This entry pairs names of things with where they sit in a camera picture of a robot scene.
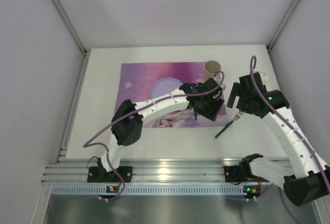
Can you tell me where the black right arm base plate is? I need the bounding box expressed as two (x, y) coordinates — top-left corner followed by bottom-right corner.
(224, 165), (262, 184)

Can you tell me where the perforated grey cable duct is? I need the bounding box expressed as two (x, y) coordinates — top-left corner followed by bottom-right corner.
(52, 185), (259, 196)

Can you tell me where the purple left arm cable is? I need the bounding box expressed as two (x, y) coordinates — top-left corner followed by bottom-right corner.
(82, 70), (226, 204)

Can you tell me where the purple pink princess placemat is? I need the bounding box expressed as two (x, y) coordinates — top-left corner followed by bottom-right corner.
(115, 61), (228, 128)

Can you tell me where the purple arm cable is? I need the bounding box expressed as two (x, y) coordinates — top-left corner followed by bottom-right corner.
(249, 55), (330, 224)
(82, 70), (226, 204)

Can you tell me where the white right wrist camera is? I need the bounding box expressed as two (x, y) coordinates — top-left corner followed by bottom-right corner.
(258, 72), (269, 85)

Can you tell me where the beige paper cup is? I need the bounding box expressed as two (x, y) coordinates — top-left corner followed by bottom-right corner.
(203, 60), (221, 81)

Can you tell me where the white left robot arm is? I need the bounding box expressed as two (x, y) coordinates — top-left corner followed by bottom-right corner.
(97, 78), (224, 174)

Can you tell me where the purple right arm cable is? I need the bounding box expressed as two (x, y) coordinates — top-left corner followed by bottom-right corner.
(249, 55), (330, 224)

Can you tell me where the aluminium frame rail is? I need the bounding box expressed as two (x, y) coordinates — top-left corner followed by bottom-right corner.
(41, 158), (292, 185)

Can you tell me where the lilac plastic plate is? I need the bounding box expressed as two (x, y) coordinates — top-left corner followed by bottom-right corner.
(149, 77), (183, 99)

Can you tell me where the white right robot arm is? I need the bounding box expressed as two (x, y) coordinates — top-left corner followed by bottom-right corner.
(227, 73), (329, 206)

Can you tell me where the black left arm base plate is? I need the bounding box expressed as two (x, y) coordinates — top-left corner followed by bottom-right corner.
(87, 166), (133, 183)

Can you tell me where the silver fork blue handle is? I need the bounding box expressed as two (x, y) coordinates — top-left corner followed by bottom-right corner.
(215, 111), (244, 139)

